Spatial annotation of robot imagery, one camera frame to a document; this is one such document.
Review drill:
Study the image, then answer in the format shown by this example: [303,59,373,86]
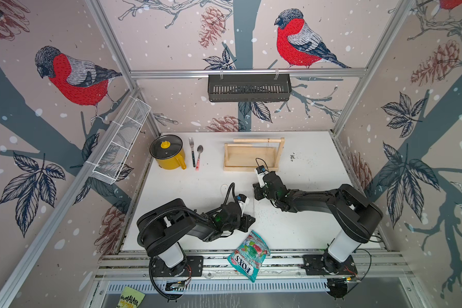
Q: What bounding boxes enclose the wooden jewelry display stand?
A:
[223,138,286,172]

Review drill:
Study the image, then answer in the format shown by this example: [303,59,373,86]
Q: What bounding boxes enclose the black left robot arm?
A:
[136,183,255,277]

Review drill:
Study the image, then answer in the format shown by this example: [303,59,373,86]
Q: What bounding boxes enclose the black hanging wire basket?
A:
[207,74,292,103]

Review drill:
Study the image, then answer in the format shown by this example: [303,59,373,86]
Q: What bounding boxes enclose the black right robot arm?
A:
[253,166,383,274]

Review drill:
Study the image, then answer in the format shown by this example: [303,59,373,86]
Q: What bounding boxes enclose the yellow green paper packet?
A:
[116,287,145,308]

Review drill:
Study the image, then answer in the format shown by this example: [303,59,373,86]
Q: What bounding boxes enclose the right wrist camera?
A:
[255,166,269,188]

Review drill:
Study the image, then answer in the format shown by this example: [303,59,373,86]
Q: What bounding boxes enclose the yellow pot with glass lid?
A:
[150,135,187,170]

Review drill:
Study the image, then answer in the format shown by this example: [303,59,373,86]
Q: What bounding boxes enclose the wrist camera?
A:
[236,194,250,213]
[255,166,269,188]

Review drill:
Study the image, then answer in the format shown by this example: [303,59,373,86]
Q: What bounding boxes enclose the fork with green handle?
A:
[189,137,196,168]

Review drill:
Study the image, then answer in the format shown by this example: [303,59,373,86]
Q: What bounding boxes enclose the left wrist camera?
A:
[236,194,250,213]

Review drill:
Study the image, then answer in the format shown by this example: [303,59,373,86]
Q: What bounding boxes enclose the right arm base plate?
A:
[301,254,358,276]

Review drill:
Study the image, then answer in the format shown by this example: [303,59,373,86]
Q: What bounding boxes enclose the white wire mesh shelf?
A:
[91,96,151,185]

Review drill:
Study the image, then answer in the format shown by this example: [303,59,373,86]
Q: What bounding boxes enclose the green Foxs candy bag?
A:
[227,230,270,282]

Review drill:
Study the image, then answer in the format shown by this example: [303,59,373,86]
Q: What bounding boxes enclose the spoon with pink handle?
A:
[196,145,204,171]

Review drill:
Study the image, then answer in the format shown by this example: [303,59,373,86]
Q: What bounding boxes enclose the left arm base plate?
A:
[150,256,204,278]

